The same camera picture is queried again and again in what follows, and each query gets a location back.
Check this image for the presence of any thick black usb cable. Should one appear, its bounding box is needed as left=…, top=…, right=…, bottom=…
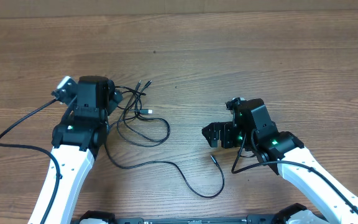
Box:
left=109, top=80, right=171, bottom=147

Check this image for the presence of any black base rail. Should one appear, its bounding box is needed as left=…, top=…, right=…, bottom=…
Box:
left=71, top=203, right=328, bottom=224

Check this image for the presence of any thin black usb cable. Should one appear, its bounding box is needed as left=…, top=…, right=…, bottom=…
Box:
left=103, top=136, right=226, bottom=199

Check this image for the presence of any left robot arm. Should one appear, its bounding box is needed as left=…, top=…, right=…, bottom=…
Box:
left=29, top=76, right=122, bottom=223

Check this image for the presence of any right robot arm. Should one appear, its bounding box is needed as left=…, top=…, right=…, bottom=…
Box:
left=202, top=97, right=358, bottom=223

